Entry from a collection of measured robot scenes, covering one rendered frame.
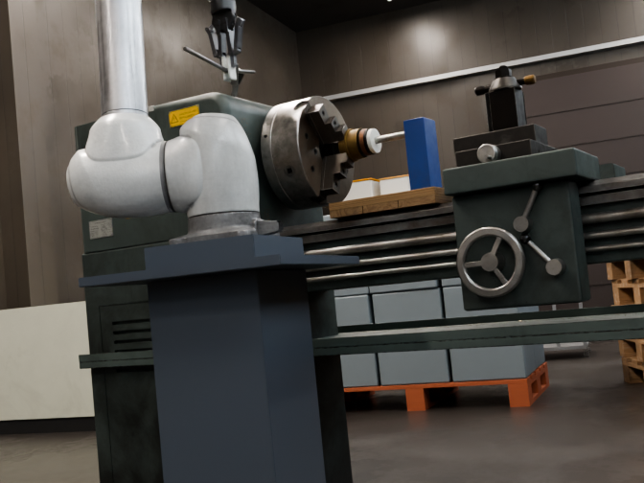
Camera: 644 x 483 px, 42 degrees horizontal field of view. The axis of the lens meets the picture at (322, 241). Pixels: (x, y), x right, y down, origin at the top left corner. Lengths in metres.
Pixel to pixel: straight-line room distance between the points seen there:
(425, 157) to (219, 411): 0.92
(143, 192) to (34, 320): 3.68
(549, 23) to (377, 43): 2.35
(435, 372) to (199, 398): 2.94
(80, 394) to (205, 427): 3.55
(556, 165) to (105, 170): 0.94
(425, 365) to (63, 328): 2.17
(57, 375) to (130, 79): 3.62
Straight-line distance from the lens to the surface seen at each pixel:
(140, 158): 1.76
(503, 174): 1.86
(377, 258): 2.13
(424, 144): 2.22
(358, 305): 4.61
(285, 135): 2.30
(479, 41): 11.65
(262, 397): 1.62
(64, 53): 7.52
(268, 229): 1.72
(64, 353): 5.26
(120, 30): 1.90
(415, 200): 2.06
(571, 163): 1.82
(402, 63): 11.83
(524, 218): 1.85
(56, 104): 7.26
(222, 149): 1.73
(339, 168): 2.32
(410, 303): 4.53
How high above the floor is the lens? 0.67
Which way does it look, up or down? 4 degrees up
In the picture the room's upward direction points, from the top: 6 degrees counter-clockwise
